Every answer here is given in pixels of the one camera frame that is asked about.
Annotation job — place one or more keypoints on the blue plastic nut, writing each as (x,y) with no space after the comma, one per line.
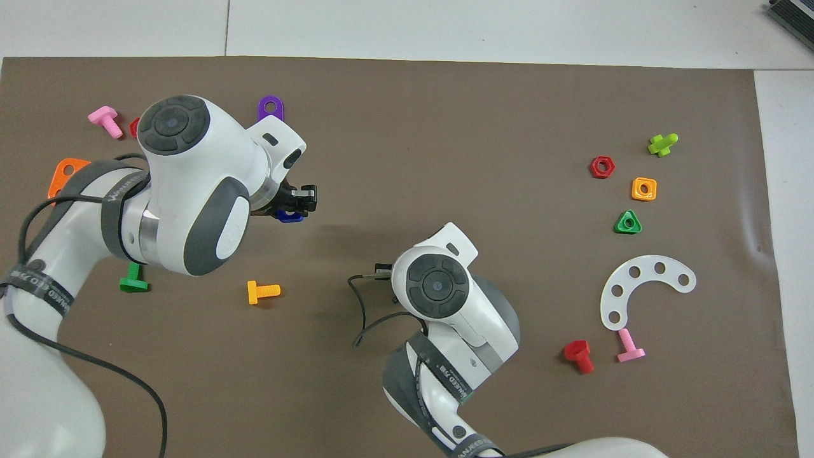
(289,218)

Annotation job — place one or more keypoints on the white curved hole plate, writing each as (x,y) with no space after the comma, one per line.
(647,267)

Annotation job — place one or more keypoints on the orange square nut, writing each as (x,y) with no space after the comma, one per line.
(635,189)

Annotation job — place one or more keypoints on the brown table mat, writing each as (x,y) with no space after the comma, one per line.
(445,159)

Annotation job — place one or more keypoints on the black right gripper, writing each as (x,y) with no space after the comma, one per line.
(383,271)

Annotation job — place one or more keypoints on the red hexagon nut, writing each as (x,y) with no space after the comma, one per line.
(594,162)
(134,127)

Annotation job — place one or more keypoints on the red plastic screw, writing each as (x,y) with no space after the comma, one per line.
(584,362)

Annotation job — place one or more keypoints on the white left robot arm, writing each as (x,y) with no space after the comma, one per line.
(191,159)

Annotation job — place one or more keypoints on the purple four-hole plate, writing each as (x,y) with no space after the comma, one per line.
(262,113)

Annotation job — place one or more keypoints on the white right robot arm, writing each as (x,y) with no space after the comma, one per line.
(445,286)

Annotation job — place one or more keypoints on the orange heart hole plate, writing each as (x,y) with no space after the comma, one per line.
(67,170)

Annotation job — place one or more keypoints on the dark ribbed device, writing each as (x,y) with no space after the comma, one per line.
(795,19)

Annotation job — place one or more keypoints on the lime green cross screw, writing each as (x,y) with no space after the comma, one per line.
(661,146)

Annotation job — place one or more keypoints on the pink plastic screw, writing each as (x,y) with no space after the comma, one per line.
(105,117)
(626,340)

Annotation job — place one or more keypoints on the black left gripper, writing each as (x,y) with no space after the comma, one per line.
(286,197)

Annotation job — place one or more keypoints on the orange plastic screw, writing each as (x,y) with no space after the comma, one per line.
(254,292)

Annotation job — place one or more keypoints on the green triangle nut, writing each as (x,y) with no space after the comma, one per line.
(620,228)

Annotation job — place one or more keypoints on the green plastic screw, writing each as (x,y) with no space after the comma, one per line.
(133,283)

